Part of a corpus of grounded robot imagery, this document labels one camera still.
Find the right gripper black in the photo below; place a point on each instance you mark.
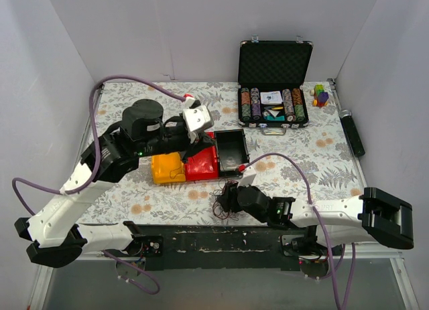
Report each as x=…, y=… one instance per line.
x=230, y=196

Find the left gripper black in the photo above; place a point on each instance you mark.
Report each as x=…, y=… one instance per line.
x=196, y=144

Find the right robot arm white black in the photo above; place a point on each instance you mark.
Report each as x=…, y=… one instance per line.
x=374, y=216

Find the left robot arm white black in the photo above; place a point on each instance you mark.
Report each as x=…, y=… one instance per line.
x=56, y=239

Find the yellow plastic bin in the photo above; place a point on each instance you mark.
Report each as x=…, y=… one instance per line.
x=167, y=168

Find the red plastic bin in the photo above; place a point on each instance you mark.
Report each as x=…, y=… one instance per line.
x=203, y=166

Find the black plastic bin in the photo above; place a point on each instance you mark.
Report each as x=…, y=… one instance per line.
x=231, y=146

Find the floral table mat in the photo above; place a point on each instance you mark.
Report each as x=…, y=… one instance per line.
x=320, y=150

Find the white playing card deck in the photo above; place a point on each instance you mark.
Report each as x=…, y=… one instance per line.
x=271, y=98

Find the black poker chip case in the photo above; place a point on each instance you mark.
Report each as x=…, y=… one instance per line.
x=266, y=66

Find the colourful toy block train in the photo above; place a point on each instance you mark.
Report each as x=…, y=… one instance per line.
x=320, y=96

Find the black cylindrical flashlight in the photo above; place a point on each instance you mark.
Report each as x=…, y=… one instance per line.
x=351, y=133

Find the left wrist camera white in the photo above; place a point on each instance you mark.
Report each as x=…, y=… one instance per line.
x=196, y=115

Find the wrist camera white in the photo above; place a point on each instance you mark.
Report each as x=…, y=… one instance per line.
x=248, y=175
x=196, y=115

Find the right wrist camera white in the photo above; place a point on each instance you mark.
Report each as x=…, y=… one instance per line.
x=248, y=175

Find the aluminium frame rail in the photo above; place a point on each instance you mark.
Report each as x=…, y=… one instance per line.
x=367, y=250

